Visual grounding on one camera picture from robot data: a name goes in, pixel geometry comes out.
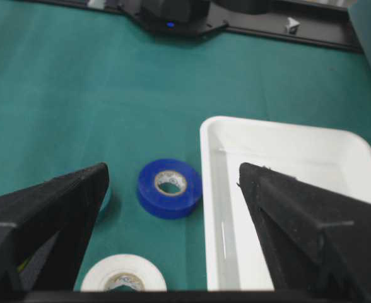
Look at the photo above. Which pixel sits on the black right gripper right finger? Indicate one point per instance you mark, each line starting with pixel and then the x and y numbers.
pixel 311 237

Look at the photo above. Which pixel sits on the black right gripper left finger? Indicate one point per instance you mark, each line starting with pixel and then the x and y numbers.
pixel 45 229

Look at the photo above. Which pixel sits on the white tape roll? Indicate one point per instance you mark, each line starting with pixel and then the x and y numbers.
pixel 124 270

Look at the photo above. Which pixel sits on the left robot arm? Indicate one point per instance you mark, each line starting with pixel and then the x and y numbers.
pixel 182 18

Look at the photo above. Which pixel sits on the green tape roll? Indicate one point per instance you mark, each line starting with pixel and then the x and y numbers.
pixel 105 203

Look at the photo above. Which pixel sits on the white plastic case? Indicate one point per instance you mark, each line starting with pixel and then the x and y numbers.
pixel 336 160

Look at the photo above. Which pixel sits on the blue tape roll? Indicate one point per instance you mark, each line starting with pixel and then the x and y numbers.
pixel 169 188

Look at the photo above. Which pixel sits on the green table cloth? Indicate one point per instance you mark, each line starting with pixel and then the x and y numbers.
pixel 80 87

